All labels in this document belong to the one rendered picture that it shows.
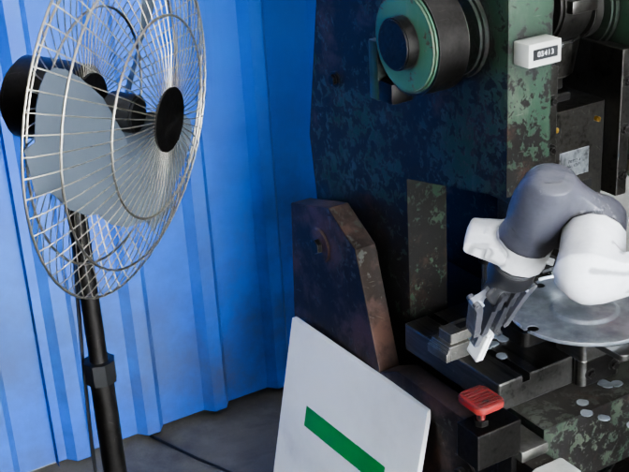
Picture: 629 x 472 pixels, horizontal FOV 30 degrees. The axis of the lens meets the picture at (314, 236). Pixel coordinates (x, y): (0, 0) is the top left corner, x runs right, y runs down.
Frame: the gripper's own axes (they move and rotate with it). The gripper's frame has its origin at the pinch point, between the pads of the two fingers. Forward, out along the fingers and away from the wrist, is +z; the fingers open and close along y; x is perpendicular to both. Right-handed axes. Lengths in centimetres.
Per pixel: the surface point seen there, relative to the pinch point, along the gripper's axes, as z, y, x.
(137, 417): 129, -15, 87
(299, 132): 65, 42, 119
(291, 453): 82, -2, 35
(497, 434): 14.1, 1.5, -10.1
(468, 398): 9.9, -1.9, -4.0
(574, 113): -20.4, 32.3, 26.2
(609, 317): 8.9, 33.8, 0.8
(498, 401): 8.3, 1.7, -7.2
